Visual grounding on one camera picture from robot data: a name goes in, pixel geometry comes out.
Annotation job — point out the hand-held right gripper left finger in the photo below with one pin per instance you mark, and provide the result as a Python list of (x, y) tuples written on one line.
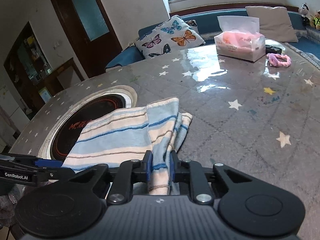
[(149, 170)]

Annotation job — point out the round built-in induction cooktop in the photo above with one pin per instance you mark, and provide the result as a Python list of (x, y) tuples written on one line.
[(100, 107)]

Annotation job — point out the dark butterfly print pillow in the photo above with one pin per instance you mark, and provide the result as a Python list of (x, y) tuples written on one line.
[(192, 26)]

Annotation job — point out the blue beige striped garment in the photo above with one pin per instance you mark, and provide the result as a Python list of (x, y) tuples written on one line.
[(112, 135)]

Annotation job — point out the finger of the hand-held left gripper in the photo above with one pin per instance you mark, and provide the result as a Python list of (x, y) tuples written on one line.
[(62, 173), (48, 163)]

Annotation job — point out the brown wooden door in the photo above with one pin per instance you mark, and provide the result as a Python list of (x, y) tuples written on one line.
[(105, 55)]

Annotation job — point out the white butterfly print pillow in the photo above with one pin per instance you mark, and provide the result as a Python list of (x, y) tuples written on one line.
[(172, 37)]

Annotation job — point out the white wall socket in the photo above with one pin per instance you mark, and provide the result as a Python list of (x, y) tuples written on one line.
[(56, 45)]

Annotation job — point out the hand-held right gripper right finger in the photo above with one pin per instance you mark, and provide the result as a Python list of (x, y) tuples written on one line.
[(175, 172)]

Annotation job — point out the blue sofa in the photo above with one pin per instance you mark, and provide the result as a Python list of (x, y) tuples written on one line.
[(210, 21)]

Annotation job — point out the yellow green plush toy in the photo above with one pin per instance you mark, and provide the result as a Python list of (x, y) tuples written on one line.
[(316, 20)]

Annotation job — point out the small black object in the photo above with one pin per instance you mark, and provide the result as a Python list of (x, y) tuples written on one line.
[(273, 48)]

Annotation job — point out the beige pillow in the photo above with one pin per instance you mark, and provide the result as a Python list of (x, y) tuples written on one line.
[(272, 22)]

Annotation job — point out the brown wooden console table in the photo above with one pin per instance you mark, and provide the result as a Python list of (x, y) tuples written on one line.
[(67, 65)]

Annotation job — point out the pink scrunchie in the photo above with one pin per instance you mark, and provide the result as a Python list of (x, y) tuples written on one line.
[(271, 58)]

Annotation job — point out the white cardboard box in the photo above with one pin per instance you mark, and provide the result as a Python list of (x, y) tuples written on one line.
[(44, 95)]

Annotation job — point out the pink tissue pack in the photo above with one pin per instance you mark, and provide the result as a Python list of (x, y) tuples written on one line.
[(237, 45)]

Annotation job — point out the panda plush toy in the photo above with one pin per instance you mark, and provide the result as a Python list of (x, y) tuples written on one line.
[(303, 10)]

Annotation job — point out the person's left forearm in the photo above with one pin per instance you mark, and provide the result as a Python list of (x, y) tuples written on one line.
[(7, 205)]

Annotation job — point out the white refrigerator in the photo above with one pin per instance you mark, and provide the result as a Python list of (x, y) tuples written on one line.
[(6, 97)]

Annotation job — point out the grey star-print tablecloth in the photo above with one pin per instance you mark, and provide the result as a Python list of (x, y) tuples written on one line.
[(237, 135)]

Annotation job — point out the dark wooden display cabinet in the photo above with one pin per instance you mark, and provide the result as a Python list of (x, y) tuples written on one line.
[(12, 67)]

